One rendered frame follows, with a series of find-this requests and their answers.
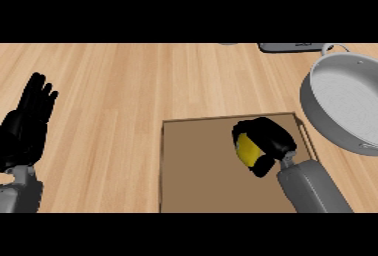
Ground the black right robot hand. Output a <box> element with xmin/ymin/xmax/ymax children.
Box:
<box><xmin>230</xmin><ymin>116</ymin><xmax>298</xmax><ymax>179</ymax></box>

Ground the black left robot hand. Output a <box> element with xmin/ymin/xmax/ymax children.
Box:
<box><xmin>0</xmin><ymin>71</ymin><xmax>60</xmax><ymax>174</ymax></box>

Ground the dark grey appliance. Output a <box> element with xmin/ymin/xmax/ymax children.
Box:
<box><xmin>257</xmin><ymin>42</ymin><xmax>329</xmax><ymax>54</ymax></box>

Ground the yellow lemon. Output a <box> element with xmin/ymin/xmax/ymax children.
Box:
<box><xmin>234</xmin><ymin>132</ymin><xmax>265</xmax><ymax>168</ymax></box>

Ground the grey metal pot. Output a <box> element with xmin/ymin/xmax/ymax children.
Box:
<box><xmin>298</xmin><ymin>43</ymin><xmax>378</xmax><ymax>157</ymax></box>

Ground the brown tray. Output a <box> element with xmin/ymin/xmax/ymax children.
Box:
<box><xmin>158</xmin><ymin>111</ymin><xmax>320</xmax><ymax>214</ymax></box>

